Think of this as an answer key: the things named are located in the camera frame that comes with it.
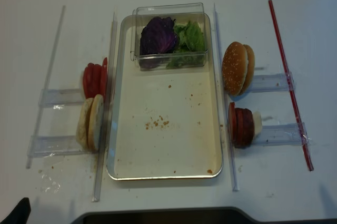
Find white bun bottom slice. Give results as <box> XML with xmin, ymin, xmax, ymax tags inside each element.
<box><xmin>88</xmin><ymin>94</ymin><xmax>104</xmax><ymax>151</ymax></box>

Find green lettuce leaves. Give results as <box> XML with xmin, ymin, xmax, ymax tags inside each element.
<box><xmin>166</xmin><ymin>21</ymin><xmax>205</xmax><ymax>69</ymax></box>

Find clear plastic lettuce container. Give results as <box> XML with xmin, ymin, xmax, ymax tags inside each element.
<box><xmin>130</xmin><ymin>3</ymin><xmax>208</xmax><ymax>71</ymax></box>

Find front meat patty slice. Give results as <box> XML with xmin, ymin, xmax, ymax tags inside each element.
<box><xmin>228</xmin><ymin>102</ymin><xmax>237</xmax><ymax>144</ymax></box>

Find meat patty slice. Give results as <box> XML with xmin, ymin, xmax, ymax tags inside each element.
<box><xmin>245</xmin><ymin>109</ymin><xmax>254</xmax><ymax>146</ymax></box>
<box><xmin>235</xmin><ymin>108</ymin><xmax>243</xmax><ymax>148</ymax></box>
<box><xmin>239</xmin><ymin>108</ymin><xmax>250</xmax><ymax>148</ymax></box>
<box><xmin>228</xmin><ymin>102</ymin><xmax>237</xmax><ymax>144</ymax></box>

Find outermost tomato slice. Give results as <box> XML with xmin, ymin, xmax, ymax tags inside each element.
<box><xmin>100</xmin><ymin>57</ymin><xmax>108</xmax><ymax>100</ymax></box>

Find stacked tomato slices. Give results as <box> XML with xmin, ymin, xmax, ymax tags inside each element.
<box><xmin>82</xmin><ymin>63</ymin><xmax>102</xmax><ymax>99</ymax></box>

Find rear meat patty slice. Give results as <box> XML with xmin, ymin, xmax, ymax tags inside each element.
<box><xmin>245</xmin><ymin>109</ymin><xmax>254</xmax><ymax>146</ymax></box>

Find clear tomato track upper left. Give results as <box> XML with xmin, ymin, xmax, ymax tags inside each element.
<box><xmin>38</xmin><ymin>89</ymin><xmax>85</xmax><ymax>108</ymax></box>

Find cream metal serving tray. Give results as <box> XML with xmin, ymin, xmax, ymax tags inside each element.
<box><xmin>106</xmin><ymin>16</ymin><xmax>223</xmax><ymax>181</ymax></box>

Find purple cabbage leaf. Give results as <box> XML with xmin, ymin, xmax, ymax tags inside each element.
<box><xmin>139</xmin><ymin>17</ymin><xmax>178</xmax><ymax>70</ymax></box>

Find sesame bun top front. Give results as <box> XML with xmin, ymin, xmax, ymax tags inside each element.
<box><xmin>222</xmin><ymin>42</ymin><xmax>249</xmax><ymax>96</ymax></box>

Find bun top rear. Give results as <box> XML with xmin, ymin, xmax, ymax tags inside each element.
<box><xmin>240</xmin><ymin>44</ymin><xmax>255</xmax><ymax>95</ymax></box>

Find clear bun track upper right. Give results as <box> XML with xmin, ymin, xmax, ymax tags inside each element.
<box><xmin>248</xmin><ymin>73</ymin><xmax>295</xmax><ymax>93</ymax></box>

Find clear bun track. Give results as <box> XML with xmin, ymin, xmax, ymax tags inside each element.
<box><xmin>248</xmin><ymin>73</ymin><xmax>295</xmax><ymax>93</ymax></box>
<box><xmin>27</xmin><ymin>135</ymin><xmax>90</xmax><ymax>158</ymax></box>

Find clear patty track lower right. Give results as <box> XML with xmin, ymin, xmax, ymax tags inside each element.
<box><xmin>252</xmin><ymin>123</ymin><xmax>309</xmax><ymax>147</ymax></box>

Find clear far left strip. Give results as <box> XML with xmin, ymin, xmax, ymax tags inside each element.
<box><xmin>26</xmin><ymin>5</ymin><xmax>66</xmax><ymax>169</ymax></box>

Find dark monitor bezel bottom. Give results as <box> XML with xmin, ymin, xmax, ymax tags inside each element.
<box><xmin>72</xmin><ymin>208</ymin><xmax>260</xmax><ymax>223</ymax></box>

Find clear bun track lower left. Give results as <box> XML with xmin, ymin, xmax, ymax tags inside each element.
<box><xmin>27</xmin><ymin>135</ymin><xmax>90</xmax><ymax>158</ymax></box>

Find red plastic strip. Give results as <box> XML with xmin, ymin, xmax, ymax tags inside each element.
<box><xmin>268</xmin><ymin>0</ymin><xmax>314</xmax><ymax>172</ymax></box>

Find black object bottom left corner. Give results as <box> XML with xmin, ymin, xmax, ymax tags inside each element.
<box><xmin>1</xmin><ymin>197</ymin><xmax>31</xmax><ymax>224</ymax></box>

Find clear rail right of tray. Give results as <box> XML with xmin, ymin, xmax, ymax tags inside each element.
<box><xmin>213</xmin><ymin>3</ymin><xmax>240</xmax><ymax>192</ymax></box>

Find clear rail of tray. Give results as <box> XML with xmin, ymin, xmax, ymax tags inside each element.
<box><xmin>213</xmin><ymin>3</ymin><xmax>240</xmax><ymax>192</ymax></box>
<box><xmin>92</xmin><ymin>6</ymin><xmax>117</xmax><ymax>202</ymax></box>

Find clear rail left of tray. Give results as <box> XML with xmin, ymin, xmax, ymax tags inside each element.
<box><xmin>92</xmin><ymin>6</ymin><xmax>117</xmax><ymax>202</ymax></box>

